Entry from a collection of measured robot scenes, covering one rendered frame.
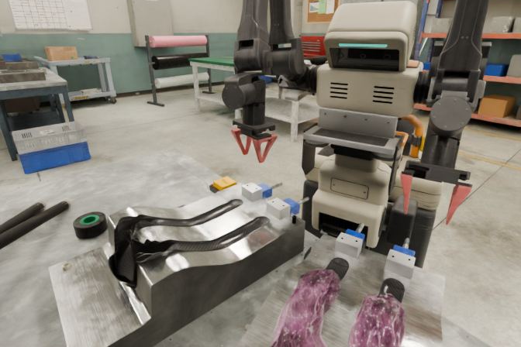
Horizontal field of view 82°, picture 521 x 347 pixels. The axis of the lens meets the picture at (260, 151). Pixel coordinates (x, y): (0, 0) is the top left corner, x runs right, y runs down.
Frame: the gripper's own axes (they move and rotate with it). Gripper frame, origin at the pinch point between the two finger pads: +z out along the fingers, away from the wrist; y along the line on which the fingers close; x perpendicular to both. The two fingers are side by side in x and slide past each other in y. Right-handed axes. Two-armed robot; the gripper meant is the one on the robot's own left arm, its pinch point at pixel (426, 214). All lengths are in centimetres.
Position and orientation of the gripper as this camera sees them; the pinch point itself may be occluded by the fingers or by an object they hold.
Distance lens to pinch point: 65.4
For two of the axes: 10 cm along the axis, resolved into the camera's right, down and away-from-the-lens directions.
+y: 8.6, 1.8, -4.7
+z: -2.2, 9.8, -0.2
